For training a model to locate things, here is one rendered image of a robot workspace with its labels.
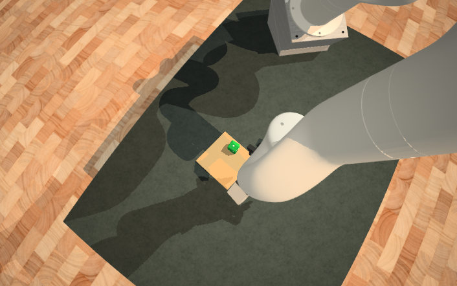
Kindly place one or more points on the green die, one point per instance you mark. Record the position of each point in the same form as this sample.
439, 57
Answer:
233, 147

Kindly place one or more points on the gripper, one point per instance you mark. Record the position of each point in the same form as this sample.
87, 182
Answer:
251, 149

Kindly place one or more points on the orange flat mat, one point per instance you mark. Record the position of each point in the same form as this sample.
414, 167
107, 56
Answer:
222, 164

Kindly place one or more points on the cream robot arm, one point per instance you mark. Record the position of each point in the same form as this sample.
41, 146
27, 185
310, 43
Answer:
405, 111

